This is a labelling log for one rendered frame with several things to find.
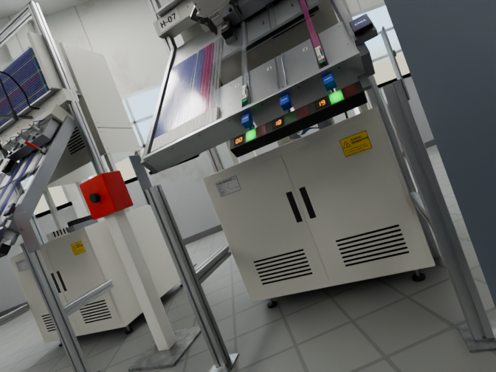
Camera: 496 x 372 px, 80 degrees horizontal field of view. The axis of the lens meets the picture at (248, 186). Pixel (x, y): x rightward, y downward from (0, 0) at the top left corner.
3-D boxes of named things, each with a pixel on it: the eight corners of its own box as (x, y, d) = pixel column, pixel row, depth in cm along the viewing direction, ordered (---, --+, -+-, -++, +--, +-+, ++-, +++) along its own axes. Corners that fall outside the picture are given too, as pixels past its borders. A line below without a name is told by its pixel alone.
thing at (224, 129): (367, 77, 70) (359, 52, 65) (159, 172, 95) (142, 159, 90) (365, 74, 71) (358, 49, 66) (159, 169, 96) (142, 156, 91)
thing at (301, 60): (362, 66, 69) (359, 54, 67) (153, 164, 94) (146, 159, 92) (345, 29, 80) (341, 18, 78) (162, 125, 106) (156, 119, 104)
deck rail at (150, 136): (159, 172, 95) (145, 161, 91) (154, 174, 96) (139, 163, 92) (183, 57, 139) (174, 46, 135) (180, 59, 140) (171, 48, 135)
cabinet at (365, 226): (442, 283, 97) (376, 105, 94) (256, 316, 123) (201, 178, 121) (410, 225, 157) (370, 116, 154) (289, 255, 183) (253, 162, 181)
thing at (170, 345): (174, 366, 109) (94, 170, 106) (128, 371, 118) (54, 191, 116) (205, 327, 131) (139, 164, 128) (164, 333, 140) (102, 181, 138)
